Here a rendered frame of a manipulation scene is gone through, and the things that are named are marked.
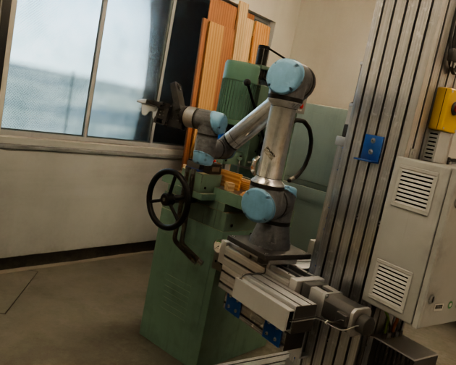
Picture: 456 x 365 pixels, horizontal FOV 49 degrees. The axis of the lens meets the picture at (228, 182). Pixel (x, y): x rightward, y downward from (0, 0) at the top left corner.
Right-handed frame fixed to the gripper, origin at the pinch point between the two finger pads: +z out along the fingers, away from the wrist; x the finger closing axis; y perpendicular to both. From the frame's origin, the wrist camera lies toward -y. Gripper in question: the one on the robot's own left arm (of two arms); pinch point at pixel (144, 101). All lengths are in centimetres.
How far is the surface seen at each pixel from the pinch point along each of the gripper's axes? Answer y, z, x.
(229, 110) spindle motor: -11, -4, 61
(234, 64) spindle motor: -33, -2, 58
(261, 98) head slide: -23, -11, 77
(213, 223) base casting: 43, -13, 57
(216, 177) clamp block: 22, -9, 55
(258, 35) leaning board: -105, 81, 239
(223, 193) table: 28, -15, 55
